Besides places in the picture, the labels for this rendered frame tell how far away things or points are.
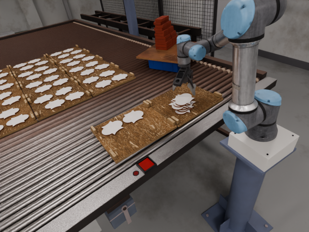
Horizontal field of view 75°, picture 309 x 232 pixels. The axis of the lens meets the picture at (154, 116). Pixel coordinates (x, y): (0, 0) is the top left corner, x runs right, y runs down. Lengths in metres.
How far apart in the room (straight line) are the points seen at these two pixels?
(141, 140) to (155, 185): 1.00
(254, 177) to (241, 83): 0.64
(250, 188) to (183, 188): 0.80
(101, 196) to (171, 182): 1.17
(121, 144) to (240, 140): 0.62
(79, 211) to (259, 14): 0.98
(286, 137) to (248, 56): 0.52
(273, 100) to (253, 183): 0.56
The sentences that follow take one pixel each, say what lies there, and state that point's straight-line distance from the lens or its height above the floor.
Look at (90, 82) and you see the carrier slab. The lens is 1.87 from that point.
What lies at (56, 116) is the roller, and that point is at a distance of 1.62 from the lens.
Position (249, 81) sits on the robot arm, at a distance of 0.85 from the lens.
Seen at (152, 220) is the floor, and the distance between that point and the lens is 1.91.
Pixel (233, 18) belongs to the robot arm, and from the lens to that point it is 0.75.
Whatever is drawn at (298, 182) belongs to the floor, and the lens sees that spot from 2.32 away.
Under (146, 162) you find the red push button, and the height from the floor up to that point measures 0.93.
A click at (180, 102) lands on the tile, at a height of 0.99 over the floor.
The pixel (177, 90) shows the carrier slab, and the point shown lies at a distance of 1.53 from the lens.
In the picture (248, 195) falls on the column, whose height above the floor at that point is 0.51.
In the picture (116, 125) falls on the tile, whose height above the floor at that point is 0.95.
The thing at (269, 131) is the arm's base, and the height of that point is 1.02.
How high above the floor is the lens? 1.71
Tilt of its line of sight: 37 degrees down
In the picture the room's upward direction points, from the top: 8 degrees counter-clockwise
